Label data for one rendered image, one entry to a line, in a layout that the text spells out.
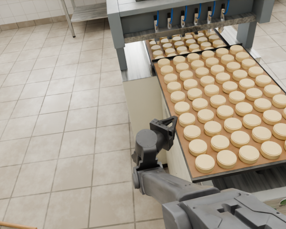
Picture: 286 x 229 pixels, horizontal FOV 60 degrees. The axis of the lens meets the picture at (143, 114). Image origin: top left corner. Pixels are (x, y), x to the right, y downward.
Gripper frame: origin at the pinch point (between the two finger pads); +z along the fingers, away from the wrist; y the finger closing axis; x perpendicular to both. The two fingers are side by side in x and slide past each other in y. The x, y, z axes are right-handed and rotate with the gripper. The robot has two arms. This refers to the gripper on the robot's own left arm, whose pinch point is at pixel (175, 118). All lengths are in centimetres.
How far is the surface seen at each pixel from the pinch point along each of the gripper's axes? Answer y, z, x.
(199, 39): 8, 61, -23
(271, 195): 13.0, -2.0, 34.0
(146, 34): -5, 35, -36
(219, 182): 13.2, -5.9, 19.8
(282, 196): 13.0, -0.7, 36.6
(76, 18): 87, 171, -272
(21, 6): 79, 153, -385
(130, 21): -10, 34, -44
